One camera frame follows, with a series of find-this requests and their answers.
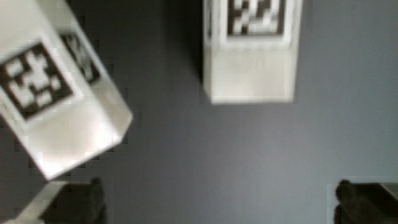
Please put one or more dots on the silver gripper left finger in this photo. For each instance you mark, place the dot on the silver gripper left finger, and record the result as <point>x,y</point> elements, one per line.
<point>66,204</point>

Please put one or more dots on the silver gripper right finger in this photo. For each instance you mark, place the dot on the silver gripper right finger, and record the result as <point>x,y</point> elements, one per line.
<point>366,203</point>

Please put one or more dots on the white table leg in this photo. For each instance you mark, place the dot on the white table leg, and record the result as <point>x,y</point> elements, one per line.
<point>251,35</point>
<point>61,103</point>

